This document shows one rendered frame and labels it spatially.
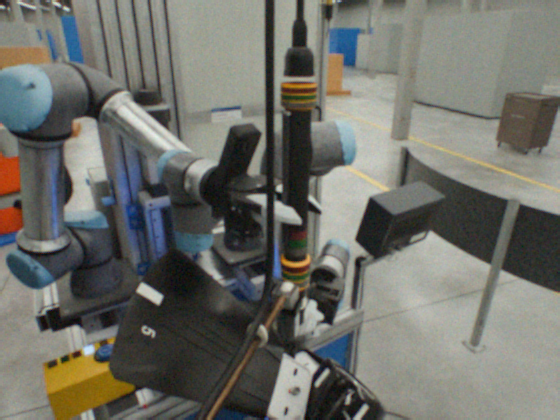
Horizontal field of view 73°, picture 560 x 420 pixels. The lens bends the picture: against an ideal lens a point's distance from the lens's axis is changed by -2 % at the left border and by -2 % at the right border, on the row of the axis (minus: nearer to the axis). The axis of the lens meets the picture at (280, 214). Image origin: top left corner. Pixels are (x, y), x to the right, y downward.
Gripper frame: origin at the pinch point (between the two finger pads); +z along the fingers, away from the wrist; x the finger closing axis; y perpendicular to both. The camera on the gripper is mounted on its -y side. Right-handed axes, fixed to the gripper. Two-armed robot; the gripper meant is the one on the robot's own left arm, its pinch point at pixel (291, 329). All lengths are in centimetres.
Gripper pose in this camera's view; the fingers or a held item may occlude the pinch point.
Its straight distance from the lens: 79.7
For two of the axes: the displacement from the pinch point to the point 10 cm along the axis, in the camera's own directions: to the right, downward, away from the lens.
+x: -1.0, 8.9, 4.5
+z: -3.3, 4.0, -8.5
